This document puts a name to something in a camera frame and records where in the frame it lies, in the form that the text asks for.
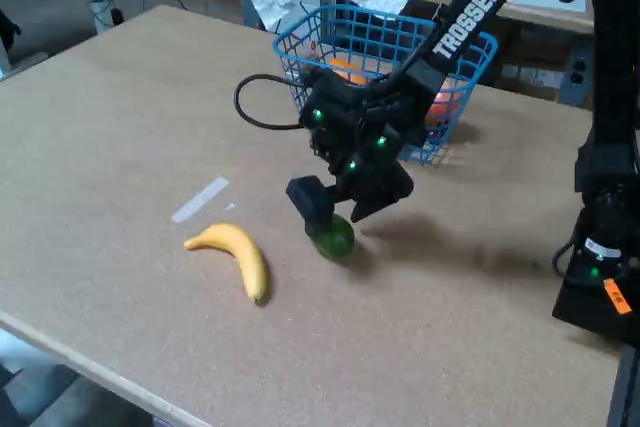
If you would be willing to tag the round green toy fruit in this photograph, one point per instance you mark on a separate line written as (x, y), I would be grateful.
(337, 243)

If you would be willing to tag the orange toy fruit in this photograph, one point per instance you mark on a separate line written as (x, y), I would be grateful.
(347, 72)

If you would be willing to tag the red-orange round toy fruit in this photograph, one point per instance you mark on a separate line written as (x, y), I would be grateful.
(445, 104)

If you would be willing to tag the small white tape bit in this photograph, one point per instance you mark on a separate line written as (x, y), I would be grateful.
(230, 206)

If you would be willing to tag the yellow toy banana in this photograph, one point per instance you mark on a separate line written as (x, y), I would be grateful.
(240, 247)

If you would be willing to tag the long white tape strip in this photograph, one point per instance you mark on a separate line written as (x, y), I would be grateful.
(200, 199)

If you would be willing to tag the wooden bench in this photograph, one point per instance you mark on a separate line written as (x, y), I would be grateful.
(530, 14)

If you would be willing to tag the orange label tag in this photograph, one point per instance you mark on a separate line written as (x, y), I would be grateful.
(617, 297)

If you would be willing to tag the black object at room edge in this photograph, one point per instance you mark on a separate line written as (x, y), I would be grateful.
(7, 29)

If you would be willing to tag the grey metal post with outlet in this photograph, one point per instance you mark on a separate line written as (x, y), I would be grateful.
(577, 67)

